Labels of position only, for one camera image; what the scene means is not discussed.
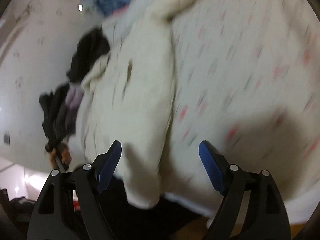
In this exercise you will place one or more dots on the cream quilted jacket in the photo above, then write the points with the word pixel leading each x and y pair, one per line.
pixel 165 87

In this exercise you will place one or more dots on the wall socket with light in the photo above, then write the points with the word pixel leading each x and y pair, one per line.
pixel 80 9

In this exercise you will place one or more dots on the cherry print bed sheet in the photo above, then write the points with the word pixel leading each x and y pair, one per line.
pixel 247 82

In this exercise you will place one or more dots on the purple lilac garment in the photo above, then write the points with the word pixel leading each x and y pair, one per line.
pixel 60 109

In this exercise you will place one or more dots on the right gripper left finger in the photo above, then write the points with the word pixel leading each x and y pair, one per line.
pixel 69 205

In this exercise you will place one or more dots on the white striped duvet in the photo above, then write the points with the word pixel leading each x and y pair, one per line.
pixel 117 26

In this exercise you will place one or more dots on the black garment pile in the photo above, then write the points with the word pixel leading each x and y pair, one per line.
pixel 91 46

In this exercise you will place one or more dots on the person's left hand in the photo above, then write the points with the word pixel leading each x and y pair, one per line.
pixel 60 157

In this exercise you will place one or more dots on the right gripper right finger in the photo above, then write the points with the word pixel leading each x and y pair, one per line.
pixel 266 216

